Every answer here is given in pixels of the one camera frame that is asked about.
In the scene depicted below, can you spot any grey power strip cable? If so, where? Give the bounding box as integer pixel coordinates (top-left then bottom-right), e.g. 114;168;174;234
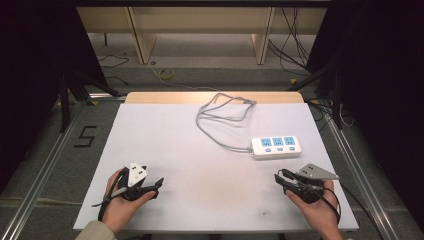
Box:
195;92;258;155

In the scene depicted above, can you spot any black curtain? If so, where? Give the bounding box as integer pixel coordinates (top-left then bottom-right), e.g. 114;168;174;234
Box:
0;0;108;194
305;0;424;231

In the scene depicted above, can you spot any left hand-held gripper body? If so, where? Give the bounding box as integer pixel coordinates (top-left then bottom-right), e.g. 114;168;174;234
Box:
123;161;150;202

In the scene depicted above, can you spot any white floor cable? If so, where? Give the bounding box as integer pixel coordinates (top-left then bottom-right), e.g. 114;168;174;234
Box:
147;63;219;93

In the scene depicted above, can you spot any black metal stand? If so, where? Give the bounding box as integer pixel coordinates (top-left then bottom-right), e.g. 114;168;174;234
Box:
57;68;122;134
285;61;345;131

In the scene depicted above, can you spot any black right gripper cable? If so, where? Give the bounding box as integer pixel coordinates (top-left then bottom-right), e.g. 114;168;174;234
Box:
316;182;385;240

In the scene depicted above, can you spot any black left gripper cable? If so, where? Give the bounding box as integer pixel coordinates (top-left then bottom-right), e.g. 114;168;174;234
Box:
91;167;130;223

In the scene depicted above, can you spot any person's left hand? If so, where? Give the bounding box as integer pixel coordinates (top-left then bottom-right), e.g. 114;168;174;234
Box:
101;168;158;235

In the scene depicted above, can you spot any yellow tape roll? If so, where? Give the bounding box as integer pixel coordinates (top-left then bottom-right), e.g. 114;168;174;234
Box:
157;67;177;81

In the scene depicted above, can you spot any bundle of black cables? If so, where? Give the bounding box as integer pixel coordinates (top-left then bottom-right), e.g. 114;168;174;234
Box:
267;6;313;77

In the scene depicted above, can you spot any light wooden desk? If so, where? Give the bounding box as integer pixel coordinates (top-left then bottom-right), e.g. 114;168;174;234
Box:
75;6;328;66

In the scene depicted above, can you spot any aluminium floor rail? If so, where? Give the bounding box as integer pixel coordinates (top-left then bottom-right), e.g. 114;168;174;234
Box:
0;99;88;240
323;113;402;240

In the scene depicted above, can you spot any white table cover board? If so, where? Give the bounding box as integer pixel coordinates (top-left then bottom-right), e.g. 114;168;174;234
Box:
72;102;360;233

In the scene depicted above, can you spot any thin black floor cable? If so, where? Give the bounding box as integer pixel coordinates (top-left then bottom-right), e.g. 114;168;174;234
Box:
97;53;131;86

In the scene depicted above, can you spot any person's right hand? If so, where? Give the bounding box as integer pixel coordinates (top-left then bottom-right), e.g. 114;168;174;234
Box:
285;179;344;240

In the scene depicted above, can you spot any white power strip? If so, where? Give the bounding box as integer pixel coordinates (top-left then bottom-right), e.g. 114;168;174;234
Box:
250;134;303;161

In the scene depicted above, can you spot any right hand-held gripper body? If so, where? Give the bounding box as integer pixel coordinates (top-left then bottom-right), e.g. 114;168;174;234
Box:
283;163;340;205

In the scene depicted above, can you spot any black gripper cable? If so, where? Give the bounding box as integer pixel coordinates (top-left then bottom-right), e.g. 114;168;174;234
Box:
91;167;130;223
316;182;385;240

